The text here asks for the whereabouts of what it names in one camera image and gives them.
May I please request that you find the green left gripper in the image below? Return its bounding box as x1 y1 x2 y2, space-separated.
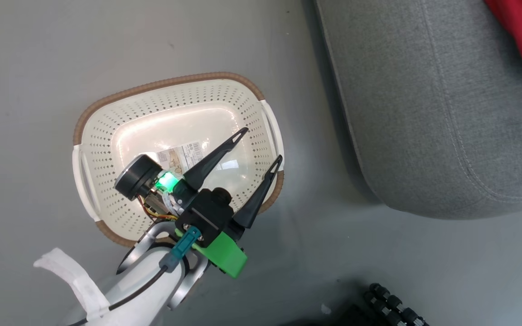
156 127 284 278

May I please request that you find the grey fabric sofa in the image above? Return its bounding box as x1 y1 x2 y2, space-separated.
313 0 522 221

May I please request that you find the printed basket label sticker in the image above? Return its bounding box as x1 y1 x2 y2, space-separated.
156 141 210 175

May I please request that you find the white perforated laundry basket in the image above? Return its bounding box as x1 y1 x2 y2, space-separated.
72 72 285 249

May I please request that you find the teal left camera connector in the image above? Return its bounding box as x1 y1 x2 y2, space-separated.
159 226 202 272

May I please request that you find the black left camera cable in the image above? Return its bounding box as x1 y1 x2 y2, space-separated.
67 265 171 326

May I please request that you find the white cable strap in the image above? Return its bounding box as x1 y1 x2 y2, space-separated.
34 248 110 320

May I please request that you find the black corrugated hose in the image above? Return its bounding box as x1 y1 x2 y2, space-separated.
363 283 430 326

